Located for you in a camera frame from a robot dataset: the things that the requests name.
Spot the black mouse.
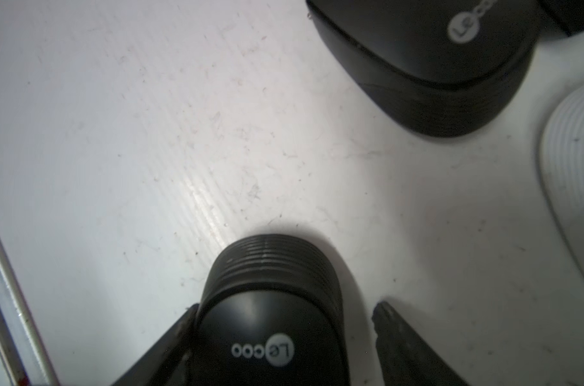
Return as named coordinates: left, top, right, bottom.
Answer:
left=307, top=0, right=542, bottom=138
left=539, top=0, right=584, bottom=36
left=189, top=234, right=350, bottom=385

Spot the aluminium mounting rail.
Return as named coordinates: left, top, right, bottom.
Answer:
left=0, top=238, right=59, bottom=385

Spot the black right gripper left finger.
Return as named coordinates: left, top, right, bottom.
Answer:
left=113, top=304, right=199, bottom=386

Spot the black mouse top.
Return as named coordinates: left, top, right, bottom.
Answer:
left=539, top=0, right=584, bottom=36

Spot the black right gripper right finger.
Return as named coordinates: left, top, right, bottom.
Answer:
left=372, top=302, right=467, bottom=386

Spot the white mouse top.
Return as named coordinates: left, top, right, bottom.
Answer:
left=538, top=85, right=584, bottom=277

